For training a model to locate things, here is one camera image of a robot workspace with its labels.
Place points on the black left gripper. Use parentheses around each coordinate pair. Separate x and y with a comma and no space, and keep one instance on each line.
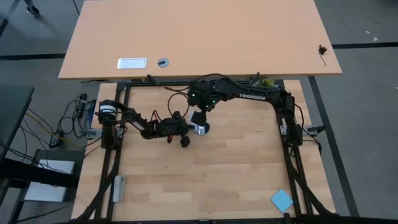
(172,126)

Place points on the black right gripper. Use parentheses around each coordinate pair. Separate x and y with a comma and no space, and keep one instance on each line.
(199,117)

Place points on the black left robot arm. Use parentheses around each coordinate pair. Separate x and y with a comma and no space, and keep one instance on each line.
(136,121)

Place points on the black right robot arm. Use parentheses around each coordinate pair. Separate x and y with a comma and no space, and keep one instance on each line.
(252,93)

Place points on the potted green succulent plant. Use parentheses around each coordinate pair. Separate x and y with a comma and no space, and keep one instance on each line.
(267,83)

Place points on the light wooden desk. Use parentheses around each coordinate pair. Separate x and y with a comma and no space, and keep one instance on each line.
(199,37)

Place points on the silver desk outlet plate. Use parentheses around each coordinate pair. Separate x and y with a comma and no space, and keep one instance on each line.
(132,63)

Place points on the grey rectangular metal plate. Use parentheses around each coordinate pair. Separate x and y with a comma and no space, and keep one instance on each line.
(118,188)

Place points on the black power strip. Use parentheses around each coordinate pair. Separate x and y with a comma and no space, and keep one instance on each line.
(82,104)

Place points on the blue sticky note pad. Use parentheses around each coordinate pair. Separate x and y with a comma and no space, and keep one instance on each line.
(282,200)

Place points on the black hex key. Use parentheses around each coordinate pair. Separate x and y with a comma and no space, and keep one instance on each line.
(323,60)

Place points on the black power adapter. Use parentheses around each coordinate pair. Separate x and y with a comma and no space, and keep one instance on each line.
(55,141)

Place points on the small black clip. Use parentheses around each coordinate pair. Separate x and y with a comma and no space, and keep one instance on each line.
(322,49)

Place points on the white box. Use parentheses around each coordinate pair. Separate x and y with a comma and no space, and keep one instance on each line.
(46,193)

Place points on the black side table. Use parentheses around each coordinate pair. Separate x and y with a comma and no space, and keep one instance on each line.
(12,109)

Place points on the person's foot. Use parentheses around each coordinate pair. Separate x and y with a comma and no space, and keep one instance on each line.
(32,9)

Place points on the black frame clamp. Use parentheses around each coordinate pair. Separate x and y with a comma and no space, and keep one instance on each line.
(256,76)
(153,79)

